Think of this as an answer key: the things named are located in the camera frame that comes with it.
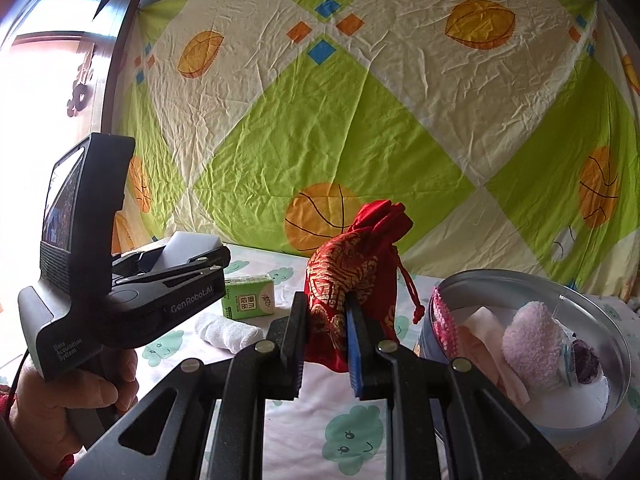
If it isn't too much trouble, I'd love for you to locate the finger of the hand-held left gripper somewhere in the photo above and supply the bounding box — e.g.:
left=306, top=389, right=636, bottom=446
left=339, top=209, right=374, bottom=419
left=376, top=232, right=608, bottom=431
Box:
left=112, top=246, right=232, bottom=289
left=112, top=232, right=224, bottom=274

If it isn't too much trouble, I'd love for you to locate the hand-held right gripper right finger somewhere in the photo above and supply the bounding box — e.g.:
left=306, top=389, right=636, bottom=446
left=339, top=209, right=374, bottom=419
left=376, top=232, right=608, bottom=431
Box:
left=345, top=292, right=583, bottom=480

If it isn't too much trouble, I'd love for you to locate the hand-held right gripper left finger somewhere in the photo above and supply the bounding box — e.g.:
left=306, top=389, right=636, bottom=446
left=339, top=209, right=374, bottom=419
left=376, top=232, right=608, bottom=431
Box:
left=62, top=291, right=308, bottom=480

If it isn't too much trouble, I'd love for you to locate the red embroidered drawstring pouch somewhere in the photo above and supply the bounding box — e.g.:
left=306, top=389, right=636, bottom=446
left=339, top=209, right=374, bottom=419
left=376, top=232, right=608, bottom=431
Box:
left=303, top=200, right=426, bottom=374

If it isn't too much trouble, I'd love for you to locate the pink cloth garment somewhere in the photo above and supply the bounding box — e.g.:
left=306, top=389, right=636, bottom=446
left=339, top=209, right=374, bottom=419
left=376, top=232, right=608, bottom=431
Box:
left=457, top=306, right=531, bottom=406

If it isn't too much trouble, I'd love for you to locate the fluffy lilac plush sock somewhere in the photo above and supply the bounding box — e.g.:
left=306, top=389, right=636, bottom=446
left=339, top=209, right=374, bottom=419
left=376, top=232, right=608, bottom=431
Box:
left=501, top=301, right=569, bottom=394

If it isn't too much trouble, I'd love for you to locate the round dark blue tin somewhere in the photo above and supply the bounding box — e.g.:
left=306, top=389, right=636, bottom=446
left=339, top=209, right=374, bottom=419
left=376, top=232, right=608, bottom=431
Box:
left=415, top=268, right=633, bottom=461

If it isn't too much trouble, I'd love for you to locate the person's left hand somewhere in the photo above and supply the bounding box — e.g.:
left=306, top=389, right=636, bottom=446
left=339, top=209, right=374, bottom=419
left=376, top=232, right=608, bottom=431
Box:
left=7, top=347, right=141, bottom=462

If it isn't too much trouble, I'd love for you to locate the white rolled towel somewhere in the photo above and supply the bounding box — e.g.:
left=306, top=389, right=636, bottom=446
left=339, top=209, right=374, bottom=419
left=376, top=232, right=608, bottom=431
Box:
left=194, top=311, right=266, bottom=356

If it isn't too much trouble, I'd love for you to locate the green tissue pack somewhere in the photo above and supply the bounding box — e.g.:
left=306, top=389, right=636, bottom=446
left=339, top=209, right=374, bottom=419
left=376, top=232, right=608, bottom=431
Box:
left=223, top=274, right=277, bottom=320

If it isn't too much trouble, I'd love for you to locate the cloud print bed sheet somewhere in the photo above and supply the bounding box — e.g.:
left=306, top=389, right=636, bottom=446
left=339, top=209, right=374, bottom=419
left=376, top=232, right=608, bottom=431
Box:
left=115, top=242, right=640, bottom=480

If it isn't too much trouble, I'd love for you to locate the pink patterned cloth item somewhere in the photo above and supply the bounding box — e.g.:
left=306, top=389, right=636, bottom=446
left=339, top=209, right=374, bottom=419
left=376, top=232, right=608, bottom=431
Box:
left=431, top=287, right=464, bottom=362

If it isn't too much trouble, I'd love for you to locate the basketball print hanging sheet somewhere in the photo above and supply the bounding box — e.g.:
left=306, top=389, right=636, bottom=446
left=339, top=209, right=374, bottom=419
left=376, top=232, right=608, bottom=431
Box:
left=112, top=0, right=640, bottom=306

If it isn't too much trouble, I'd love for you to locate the dark purple small item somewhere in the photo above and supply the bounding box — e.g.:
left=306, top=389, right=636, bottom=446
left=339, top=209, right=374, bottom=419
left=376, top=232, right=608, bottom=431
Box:
left=571, top=340, right=602, bottom=384

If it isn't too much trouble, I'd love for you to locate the wooden door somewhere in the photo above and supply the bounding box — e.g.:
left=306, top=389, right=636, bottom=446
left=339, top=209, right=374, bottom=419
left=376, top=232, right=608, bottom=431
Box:
left=0, top=0, right=121, bottom=171

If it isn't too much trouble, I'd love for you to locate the black cable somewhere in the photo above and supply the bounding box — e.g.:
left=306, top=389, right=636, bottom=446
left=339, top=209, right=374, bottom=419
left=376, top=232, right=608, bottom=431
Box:
left=12, top=350, right=32, bottom=392

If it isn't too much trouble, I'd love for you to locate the dark wooden door frame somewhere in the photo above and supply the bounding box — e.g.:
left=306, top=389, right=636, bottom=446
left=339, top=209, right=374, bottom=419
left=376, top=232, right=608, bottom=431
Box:
left=91, top=0, right=162, bottom=137

